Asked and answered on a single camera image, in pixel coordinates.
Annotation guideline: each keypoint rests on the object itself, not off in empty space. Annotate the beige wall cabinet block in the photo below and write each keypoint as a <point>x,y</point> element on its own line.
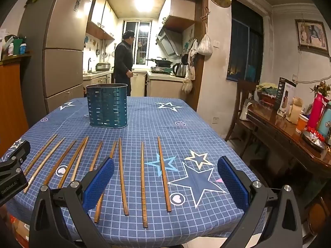
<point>181,10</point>

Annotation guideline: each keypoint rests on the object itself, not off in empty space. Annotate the red thermos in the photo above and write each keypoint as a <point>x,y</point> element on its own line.
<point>315,111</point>

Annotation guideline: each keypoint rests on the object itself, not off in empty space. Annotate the barred kitchen window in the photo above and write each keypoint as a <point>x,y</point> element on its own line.
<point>142,38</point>

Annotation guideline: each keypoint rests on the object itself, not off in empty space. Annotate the cardboard box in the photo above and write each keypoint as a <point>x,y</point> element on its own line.
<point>19,232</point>

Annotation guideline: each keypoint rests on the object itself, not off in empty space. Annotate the beige hanging cloth bag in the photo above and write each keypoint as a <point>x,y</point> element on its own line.
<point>190,75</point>

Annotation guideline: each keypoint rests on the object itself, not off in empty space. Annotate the white plastic bag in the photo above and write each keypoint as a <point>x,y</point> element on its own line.
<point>204,46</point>

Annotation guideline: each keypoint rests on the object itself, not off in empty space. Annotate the black wok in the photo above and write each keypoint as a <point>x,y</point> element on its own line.
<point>163,62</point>

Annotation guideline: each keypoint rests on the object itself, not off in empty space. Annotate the framed picture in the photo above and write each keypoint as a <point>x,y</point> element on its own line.
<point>311,36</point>

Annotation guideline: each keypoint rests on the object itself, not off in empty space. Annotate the beige kitchen base cabinets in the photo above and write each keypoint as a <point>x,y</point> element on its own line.
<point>160,87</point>

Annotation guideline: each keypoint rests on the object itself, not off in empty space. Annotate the silver countertop appliance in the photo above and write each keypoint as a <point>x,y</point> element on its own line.
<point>103,66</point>

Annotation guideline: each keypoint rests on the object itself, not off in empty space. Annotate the blue star checked tablecloth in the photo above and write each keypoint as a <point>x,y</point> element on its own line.
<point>155,124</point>

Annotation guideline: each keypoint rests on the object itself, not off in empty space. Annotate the orange wooden cabinet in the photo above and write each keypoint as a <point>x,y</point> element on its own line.
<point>13,95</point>

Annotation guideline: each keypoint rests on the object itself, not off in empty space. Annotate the blue metal utensil holder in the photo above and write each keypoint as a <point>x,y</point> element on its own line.
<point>107,106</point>

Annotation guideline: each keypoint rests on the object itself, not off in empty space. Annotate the brown refrigerator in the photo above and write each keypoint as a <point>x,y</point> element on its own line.
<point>62,56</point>

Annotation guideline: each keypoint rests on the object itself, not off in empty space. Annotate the ceiling light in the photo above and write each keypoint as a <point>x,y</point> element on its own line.
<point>144,2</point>

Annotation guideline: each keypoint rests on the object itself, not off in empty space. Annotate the beige paper packet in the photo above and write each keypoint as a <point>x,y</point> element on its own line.
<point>295,111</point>

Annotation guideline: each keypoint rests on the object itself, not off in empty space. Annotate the white bottle red label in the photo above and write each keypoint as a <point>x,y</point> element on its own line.
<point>10,49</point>

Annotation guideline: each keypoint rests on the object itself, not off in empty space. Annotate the beige wall cabinet row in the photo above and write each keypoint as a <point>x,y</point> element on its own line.
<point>102,18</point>

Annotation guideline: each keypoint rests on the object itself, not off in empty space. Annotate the steel range hood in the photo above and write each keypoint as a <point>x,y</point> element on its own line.
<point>168,42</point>

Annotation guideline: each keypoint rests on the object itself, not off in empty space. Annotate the white wall socket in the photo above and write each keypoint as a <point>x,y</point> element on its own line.
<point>216,120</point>

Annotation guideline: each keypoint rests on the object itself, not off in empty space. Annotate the steel electric kettle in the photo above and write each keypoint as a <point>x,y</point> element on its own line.
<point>179,70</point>

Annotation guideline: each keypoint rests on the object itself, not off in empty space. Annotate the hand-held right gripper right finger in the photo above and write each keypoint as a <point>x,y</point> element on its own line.
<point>232,183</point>

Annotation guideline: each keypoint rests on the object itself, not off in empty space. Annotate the dark rectangular fridge magnet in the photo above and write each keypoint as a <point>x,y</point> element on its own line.
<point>77,4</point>

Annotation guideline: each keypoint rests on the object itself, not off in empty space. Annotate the candy dish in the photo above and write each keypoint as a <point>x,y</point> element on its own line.
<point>313,138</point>

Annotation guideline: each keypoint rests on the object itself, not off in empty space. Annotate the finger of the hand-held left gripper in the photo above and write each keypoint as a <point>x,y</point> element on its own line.
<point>22,148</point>
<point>10,168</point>

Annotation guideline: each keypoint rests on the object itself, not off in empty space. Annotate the dark wooden sideboard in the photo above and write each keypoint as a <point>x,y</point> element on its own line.
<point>279,129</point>

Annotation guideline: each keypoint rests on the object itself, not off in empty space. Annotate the black hanging pan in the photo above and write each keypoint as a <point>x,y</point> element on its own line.
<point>185,60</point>

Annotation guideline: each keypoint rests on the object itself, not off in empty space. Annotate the black appliance box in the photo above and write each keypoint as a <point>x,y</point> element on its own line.
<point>284,93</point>

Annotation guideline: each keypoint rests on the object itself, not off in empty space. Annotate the light blue bottle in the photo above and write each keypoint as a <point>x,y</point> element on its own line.
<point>325,124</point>

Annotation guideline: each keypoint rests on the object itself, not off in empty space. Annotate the wooden chair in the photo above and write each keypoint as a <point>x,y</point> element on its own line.
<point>244,93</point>

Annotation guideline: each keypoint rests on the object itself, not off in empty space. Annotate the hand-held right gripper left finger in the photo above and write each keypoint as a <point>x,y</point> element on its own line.
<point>99,183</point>

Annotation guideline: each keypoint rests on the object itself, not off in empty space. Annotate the orange paper cup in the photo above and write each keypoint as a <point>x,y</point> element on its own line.
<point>302,124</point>

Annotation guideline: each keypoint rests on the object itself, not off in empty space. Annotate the group of wooden chopsticks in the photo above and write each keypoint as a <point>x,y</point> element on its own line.
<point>143,186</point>

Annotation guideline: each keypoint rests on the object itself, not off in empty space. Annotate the kitchen faucet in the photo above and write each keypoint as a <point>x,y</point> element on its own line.
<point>89,64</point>

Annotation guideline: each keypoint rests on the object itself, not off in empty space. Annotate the gas stove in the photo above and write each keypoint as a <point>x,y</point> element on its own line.
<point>160,69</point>

